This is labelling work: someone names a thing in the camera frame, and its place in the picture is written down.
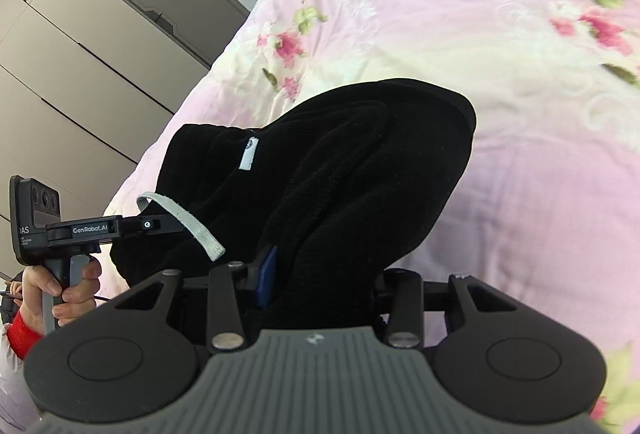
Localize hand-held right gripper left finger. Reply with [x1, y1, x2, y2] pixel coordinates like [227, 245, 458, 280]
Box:
[115, 244, 279, 356]

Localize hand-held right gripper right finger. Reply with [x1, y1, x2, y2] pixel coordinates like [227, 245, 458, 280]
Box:
[371, 268, 519, 351]

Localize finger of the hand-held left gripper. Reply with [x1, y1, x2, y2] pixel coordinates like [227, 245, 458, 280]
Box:
[120, 213, 182, 239]

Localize black pants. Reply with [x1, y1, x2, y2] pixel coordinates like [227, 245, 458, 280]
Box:
[109, 78, 477, 347]

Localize person's left forearm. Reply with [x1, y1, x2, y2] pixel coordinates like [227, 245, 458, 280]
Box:
[0, 308, 45, 362]

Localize person's left hand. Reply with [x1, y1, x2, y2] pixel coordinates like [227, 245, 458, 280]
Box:
[21, 258, 104, 330]

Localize beige wardrobe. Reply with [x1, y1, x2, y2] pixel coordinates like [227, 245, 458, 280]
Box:
[0, 0, 212, 285]

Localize pink floral bed sheet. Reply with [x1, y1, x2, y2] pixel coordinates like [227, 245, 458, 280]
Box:
[102, 0, 640, 434]

